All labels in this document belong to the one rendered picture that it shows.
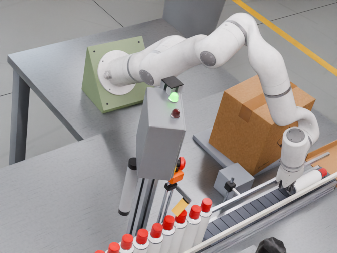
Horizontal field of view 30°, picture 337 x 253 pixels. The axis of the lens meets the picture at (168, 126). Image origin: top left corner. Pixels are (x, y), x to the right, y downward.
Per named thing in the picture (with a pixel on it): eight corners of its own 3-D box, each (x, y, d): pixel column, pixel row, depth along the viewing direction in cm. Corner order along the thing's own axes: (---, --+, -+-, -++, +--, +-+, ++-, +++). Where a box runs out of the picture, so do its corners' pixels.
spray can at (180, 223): (164, 261, 204) (177, 219, 191) (159, 249, 207) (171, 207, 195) (179, 259, 206) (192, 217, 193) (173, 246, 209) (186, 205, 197)
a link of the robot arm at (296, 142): (292, 142, 225) (276, 158, 222) (294, 119, 215) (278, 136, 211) (311, 155, 222) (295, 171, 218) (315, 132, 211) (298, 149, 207)
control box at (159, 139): (136, 178, 173) (148, 125, 161) (135, 137, 185) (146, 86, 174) (172, 181, 174) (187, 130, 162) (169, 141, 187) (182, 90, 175)
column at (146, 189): (132, 245, 213) (171, 88, 171) (125, 236, 215) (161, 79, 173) (143, 240, 215) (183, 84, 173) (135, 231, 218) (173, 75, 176)
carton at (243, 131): (251, 176, 248) (272, 125, 231) (207, 142, 259) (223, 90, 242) (295, 148, 267) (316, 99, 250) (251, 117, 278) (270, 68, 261)
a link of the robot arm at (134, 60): (121, 63, 246) (154, 54, 226) (152, 37, 254) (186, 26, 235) (138, 88, 250) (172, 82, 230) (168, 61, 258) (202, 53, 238)
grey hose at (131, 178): (122, 217, 189) (133, 167, 176) (115, 210, 191) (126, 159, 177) (132, 213, 191) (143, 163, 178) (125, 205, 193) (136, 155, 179)
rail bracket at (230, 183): (228, 221, 230) (240, 190, 220) (215, 208, 234) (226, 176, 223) (235, 218, 232) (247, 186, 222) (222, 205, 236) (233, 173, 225)
